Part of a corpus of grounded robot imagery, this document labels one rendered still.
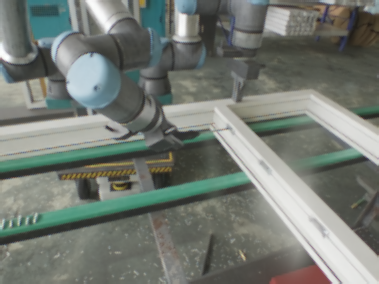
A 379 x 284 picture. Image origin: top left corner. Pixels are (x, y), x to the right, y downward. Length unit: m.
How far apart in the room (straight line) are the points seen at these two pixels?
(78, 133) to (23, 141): 0.15
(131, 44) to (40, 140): 0.40
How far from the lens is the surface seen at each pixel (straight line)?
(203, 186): 0.68
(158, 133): 0.61
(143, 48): 0.63
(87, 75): 0.49
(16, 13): 1.20
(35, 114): 2.89
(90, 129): 0.83
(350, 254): 0.58
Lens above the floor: 1.34
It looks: 35 degrees down
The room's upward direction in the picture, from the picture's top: 4 degrees clockwise
